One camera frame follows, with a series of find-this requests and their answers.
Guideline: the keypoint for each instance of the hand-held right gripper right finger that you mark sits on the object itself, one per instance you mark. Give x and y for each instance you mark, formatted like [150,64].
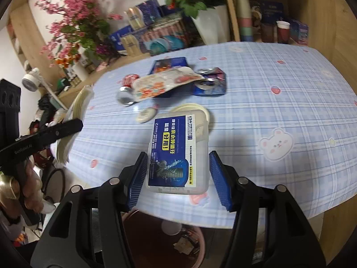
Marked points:
[220,181]

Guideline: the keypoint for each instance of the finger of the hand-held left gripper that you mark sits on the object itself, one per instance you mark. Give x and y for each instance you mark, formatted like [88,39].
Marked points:
[65,129]

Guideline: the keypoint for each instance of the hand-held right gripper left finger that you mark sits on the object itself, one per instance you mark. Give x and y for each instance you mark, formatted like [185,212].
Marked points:
[138,178]

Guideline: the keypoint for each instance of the clear plastic box blue label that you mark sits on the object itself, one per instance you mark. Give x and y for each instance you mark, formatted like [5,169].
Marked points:
[178,150]

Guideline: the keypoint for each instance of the small cream round disc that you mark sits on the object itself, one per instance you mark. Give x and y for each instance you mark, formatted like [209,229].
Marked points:
[146,115]

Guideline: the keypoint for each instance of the white round plastic lid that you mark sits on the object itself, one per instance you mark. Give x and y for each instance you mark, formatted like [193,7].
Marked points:
[195,108]

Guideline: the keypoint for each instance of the pink round plastic bin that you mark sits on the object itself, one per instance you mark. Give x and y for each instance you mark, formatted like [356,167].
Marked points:
[167,252]

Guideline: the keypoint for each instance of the red crushed drink can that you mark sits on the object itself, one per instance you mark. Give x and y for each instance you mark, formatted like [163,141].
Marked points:
[130,80]

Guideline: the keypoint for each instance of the white floral plastic pouch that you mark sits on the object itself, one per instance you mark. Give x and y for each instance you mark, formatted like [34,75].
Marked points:
[164,85]

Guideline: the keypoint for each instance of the blue purple crushed can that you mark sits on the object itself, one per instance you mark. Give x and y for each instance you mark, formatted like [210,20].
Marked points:
[213,79]

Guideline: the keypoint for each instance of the blue coffee paper bag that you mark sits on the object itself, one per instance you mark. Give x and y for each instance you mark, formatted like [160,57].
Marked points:
[170,64]

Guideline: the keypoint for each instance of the person's left hand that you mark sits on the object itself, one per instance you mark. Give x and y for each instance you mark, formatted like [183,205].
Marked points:
[29,181]

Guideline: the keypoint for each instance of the white standing fan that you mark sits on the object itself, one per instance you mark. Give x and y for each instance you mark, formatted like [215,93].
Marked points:
[32,79]

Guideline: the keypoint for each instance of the row of small dark bottles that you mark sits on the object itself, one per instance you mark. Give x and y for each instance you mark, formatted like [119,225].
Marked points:
[74,79]

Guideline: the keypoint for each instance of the orange artificial flowers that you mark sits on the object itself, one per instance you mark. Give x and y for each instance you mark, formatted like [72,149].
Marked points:
[64,62]

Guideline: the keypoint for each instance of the purple artificial flowers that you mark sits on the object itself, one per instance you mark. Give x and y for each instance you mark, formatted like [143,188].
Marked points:
[104,50]

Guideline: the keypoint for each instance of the blue plaid tablecloth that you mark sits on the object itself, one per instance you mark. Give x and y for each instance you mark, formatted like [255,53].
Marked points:
[265,103]

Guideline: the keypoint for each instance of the gold blue gift box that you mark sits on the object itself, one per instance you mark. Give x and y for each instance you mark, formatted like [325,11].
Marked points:
[131,43]
[143,12]

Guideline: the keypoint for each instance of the blue white tissue box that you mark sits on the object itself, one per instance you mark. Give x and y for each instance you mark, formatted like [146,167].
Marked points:
[122,35]

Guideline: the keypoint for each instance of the pink artificial blossom branches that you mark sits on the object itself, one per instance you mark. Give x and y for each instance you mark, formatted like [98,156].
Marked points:
[75,14]

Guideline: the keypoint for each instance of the black printed box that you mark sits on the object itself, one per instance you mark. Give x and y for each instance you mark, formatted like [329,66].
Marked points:
[167,22]

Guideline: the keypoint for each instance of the white angular flower vase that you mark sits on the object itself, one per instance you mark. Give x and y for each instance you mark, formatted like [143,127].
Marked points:
[212,23]

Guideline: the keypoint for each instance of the red cup with white rim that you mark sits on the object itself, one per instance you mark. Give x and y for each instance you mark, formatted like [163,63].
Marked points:
[283,32]

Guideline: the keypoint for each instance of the stack of pastel cups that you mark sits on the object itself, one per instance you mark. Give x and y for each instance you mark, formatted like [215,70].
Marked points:
[245,16]

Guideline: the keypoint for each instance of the small blue carton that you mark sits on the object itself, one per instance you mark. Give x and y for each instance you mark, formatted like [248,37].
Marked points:
[299,32]

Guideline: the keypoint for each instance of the dark blue printed box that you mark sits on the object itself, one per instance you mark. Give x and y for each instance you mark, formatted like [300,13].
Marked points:
[269,9]

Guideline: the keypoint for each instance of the wooden shelf unit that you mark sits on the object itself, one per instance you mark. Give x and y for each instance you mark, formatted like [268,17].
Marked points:
[320,5]

